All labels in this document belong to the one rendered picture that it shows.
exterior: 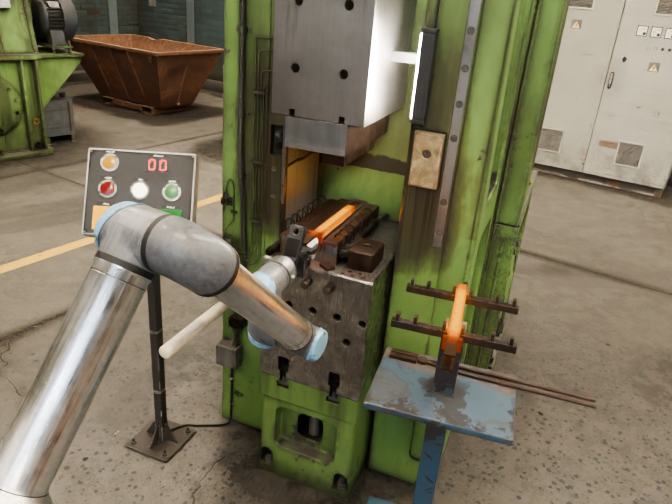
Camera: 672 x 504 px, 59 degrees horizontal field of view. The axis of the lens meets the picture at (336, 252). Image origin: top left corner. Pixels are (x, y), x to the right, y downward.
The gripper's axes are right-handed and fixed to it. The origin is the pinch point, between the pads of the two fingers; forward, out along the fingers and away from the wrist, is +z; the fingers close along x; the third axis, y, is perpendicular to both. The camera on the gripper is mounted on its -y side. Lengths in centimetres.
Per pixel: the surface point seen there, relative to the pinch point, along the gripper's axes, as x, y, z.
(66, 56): -411, 22, 321
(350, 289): 15.3, 12.7, -3.4
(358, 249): 14.0, 2.6, 4.6
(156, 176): -52, -12, -8
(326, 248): 3.9, 4.0, 2.8
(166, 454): -49, 99, -15
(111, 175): -65, -12, -14
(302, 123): -7.0, -34.2, 3.8
